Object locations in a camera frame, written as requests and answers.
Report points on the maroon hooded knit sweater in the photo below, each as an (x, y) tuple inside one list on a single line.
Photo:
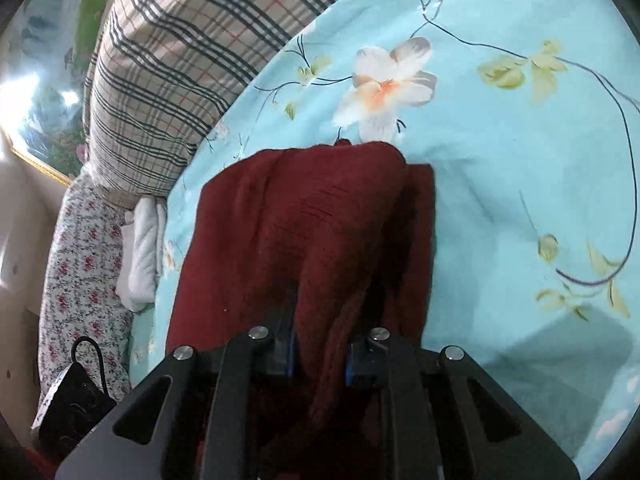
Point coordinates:
[(310, 220)]

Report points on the white pink floral quilt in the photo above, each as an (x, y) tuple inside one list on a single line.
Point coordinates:
[(80, 270)]

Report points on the light blue floral bedsheet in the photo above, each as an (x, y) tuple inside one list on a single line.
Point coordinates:
[(500, 185)]

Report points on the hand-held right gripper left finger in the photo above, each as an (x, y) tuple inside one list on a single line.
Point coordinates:
[(293, 360)]

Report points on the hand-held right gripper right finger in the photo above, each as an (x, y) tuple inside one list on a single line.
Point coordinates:
[(353, 365)]

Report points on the gold framed landscape painting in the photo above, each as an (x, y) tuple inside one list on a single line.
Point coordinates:
[(45, 110)]

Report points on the beige plaid quilt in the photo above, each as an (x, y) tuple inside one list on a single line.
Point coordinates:
[(175, 85)]

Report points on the white textured towel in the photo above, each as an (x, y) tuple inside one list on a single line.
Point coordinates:
[(142, 260)]

